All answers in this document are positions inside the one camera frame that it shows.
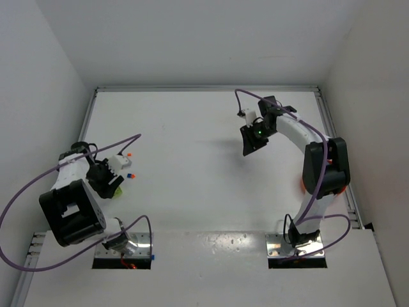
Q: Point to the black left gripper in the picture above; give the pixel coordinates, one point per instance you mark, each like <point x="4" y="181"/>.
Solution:
<point x="107" y="184"/>

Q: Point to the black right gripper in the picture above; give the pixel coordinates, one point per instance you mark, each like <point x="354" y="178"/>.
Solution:
<point x="252" y="141"/>

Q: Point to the light green lego brick low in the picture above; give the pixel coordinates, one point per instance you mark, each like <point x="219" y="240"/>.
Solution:
<point x="119" y="192"/>

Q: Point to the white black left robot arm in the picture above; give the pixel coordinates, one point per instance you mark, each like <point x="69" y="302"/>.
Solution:
<point x="71" y="206"/>

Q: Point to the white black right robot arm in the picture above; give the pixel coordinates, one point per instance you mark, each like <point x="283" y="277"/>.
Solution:
<point x="325" y="172"/>

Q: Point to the orange divided round container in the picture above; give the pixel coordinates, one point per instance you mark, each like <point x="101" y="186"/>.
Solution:
<point x="302" y="188"/>

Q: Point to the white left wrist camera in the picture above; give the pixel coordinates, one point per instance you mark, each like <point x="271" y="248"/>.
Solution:
<point x="119" y="162"/>

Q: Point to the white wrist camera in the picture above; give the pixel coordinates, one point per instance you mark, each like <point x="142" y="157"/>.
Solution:
<point x="248" y="115"/>
<point x="119" y="162"/>

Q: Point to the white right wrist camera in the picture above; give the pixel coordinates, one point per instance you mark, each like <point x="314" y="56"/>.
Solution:
<point x="248" y="115"/>

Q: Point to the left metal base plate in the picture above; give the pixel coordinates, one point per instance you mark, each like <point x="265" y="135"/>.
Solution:
<point x="132" y="245"/>

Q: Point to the metal base plate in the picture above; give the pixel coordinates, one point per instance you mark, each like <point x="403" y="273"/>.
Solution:
<point x="132" y="245"/>
<point x="278" y="249"/>

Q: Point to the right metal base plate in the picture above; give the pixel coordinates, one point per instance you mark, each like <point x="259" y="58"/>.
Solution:
<point x="278" y="249"/>

